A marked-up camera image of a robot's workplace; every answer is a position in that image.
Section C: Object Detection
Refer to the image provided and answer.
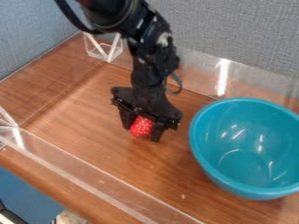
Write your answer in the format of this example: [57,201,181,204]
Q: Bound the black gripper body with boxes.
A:
[110,65,183,130]

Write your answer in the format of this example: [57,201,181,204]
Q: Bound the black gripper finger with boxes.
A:
[150,121,166,142]
[117,104,136,130]

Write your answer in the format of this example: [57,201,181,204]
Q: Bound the red toy strawberry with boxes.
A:
[129,115,154,137]

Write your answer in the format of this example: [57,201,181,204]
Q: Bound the blue plastic bowl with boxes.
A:
[188,98,299,200]

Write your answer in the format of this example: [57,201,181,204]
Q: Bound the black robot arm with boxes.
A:
[76,0,183,142]

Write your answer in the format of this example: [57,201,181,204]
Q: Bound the clear acrylic back barrier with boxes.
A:
[82,33,299,114]

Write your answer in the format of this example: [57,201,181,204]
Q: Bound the clear acrylic barrier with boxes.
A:
[82,33,299,114]
[0,107,203,224]

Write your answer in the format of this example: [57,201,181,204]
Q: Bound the clear acrylic front barrier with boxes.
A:
[0,107,203,224]

